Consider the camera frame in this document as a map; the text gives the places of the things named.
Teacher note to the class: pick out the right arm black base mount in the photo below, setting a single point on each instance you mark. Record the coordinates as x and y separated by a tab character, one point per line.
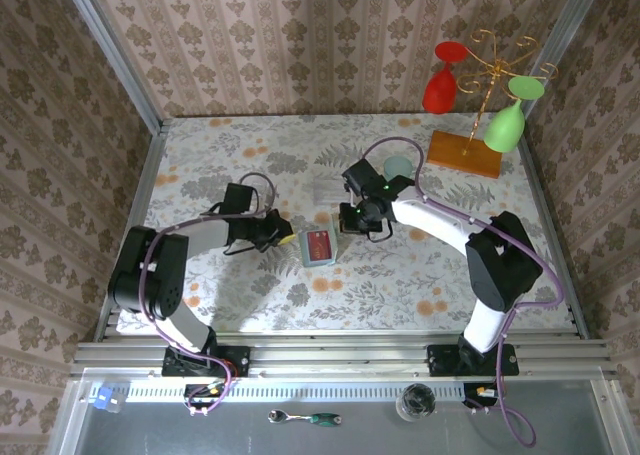
445	360

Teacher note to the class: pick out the gold glass rack wooden base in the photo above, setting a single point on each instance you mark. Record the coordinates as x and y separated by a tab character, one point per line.
462	155

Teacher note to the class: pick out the red wine glass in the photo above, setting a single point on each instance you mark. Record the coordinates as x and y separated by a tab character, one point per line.
439	92

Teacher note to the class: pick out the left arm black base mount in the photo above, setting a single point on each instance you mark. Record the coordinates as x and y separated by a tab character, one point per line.
235	360

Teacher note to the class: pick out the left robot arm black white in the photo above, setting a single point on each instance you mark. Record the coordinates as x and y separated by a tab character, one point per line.
150	275

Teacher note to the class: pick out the frosted green cup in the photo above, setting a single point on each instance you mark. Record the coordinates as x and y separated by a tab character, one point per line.
397	166

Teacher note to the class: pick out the clear glass jar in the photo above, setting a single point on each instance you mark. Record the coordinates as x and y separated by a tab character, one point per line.
416	402

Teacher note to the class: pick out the grey metal base plate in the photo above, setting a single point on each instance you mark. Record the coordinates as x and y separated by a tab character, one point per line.
350	440

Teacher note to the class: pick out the blue clear plastic connector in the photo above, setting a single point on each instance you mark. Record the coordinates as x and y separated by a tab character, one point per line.
102	399

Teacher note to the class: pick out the floral tablecloth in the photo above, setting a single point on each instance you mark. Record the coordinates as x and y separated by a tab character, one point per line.
350	295

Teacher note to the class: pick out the aluminium profile frame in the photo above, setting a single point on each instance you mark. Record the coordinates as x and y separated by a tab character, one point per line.
350	347

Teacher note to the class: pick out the green wine glass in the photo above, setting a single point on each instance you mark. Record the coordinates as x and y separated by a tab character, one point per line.
505	127

